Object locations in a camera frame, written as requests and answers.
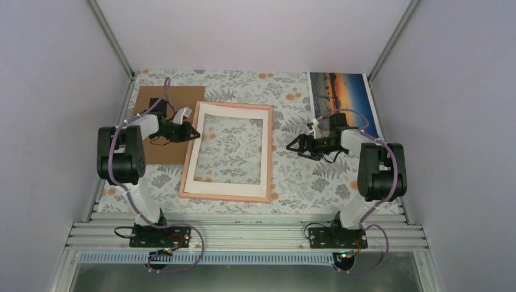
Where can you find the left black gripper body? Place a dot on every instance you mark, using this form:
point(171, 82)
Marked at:
point(174, 134)

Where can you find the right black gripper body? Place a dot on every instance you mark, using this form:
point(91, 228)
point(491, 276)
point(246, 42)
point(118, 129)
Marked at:
point(317, 150)

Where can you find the brown cardboard backing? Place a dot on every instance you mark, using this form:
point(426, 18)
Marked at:
point(169, 145)

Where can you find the white mat board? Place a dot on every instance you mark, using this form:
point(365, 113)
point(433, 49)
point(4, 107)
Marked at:
point(230, 149)

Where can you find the sunset photo print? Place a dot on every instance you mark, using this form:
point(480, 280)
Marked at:
point(329, 91)

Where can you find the pink photo frame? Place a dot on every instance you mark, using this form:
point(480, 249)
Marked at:
point(227, 151)

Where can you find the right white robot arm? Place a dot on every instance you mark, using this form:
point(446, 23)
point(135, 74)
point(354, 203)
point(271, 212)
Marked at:
point(381, 176)

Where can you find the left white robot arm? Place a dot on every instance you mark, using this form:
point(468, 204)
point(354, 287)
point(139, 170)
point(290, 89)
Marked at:
point(121, 158)

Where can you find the floral table cloth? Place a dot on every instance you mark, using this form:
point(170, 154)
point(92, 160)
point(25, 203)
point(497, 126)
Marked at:
point(230, 152)

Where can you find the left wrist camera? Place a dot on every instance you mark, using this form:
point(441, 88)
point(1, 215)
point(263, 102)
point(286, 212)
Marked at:
point(181, 115)

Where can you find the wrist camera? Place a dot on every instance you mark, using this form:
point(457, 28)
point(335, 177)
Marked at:
point(181, 115)
point(313, 128)

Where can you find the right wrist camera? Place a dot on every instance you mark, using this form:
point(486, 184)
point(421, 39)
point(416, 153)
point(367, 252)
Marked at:
point(313, 128)

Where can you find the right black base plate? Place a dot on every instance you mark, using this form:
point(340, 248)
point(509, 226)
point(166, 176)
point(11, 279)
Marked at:
point(325, 238)

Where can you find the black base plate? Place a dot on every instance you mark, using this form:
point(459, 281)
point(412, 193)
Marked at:
point(150, 237)
point(325, 238)

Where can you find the aluminium rail base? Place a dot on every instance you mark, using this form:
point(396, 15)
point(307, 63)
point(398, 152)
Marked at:
point(246, 233)

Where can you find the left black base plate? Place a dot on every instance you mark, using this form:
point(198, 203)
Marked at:
point(150, 237)

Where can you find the left aluminium corner post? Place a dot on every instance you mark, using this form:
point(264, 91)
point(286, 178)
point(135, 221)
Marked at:
point(111, 38)

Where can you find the aluminium corner post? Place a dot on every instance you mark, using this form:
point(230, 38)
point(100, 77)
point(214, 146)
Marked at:
point(111, 38)
point(400, 27)

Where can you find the grey slotted cable duct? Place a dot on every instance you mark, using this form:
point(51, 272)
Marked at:
point(209, 258)

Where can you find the right aluminium corner post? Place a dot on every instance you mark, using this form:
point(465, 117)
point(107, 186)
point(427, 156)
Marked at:
point(400, 27)

